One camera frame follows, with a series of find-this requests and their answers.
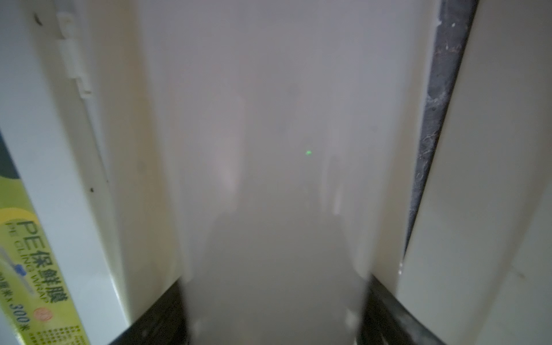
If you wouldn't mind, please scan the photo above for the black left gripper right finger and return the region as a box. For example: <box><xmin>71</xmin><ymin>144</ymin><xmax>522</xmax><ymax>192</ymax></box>
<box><xmin>357</xmin><ymin>276</ymin><xmax>434</xmax><ymax>345</ymax></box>

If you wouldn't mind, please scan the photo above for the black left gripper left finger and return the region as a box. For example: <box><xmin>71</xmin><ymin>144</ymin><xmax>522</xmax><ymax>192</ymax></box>
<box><xmin>112</xmin><ymin>280</ymin><xmax>188</xmax><ymax>345</ymax></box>

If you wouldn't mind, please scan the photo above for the cream wrap dispenser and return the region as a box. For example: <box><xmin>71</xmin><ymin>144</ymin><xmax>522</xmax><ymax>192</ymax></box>
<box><xmin>397</xmin><ymin>1</ymin><xmax>551</xmax><ymax>344</ymax></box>
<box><xmin>0</xmin><ymin>0</ymin><xmax>441</xmax><ymax>345</ymax></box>

